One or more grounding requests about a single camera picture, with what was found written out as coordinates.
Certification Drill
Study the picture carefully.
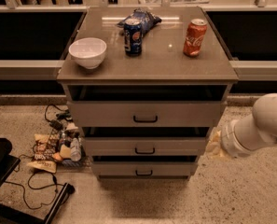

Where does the grey top drawer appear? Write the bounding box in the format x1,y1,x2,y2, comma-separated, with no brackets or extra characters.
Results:
67,85,226,127

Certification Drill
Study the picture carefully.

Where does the grey drawer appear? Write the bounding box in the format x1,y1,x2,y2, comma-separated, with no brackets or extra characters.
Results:
67,85,226,127
83,127,210,156
91,155,197,178

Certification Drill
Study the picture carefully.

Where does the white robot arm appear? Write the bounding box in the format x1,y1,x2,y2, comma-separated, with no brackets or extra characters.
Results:
205,93,277,158

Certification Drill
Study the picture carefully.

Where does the grey drawer cabinet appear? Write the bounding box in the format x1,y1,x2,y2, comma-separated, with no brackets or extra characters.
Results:
56,6,240,180

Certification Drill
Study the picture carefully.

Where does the grey bottom drawer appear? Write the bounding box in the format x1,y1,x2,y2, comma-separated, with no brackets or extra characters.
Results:
91,155,197,178

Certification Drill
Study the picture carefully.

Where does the grey middle drawer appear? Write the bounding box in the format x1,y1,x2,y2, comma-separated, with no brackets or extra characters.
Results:
83,127,210,156

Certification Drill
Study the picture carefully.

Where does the red coca-cola can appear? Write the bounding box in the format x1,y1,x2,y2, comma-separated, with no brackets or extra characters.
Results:
183,19,207,57

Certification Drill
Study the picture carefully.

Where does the blue pepsi can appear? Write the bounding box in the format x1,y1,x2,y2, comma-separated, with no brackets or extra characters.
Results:
124,18,142,56

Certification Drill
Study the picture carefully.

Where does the clear plastic bottle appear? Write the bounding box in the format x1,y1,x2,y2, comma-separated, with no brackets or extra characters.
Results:
70,138,81,161

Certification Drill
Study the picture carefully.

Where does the blue chip bag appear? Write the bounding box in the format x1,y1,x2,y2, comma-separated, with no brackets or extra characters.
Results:
117,8,162,36

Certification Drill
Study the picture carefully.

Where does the white bowl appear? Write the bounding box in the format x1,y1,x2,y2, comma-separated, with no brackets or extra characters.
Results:
69,37,107,69

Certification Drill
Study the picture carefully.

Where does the black power adapter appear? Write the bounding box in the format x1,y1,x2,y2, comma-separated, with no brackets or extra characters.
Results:
49,119,63,131

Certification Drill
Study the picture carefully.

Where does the snack bag on floor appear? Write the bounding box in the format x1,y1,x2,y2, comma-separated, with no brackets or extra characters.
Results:
28,134,62,174

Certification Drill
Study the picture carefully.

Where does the black chair base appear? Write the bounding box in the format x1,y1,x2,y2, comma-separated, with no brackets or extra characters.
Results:
0,138,75,224

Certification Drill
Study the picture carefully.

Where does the wire basket of snacks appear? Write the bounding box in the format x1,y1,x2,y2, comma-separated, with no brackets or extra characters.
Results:
34,123,90,168

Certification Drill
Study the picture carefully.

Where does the black cable on floor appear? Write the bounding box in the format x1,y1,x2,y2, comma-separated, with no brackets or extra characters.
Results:
4,154,66,211

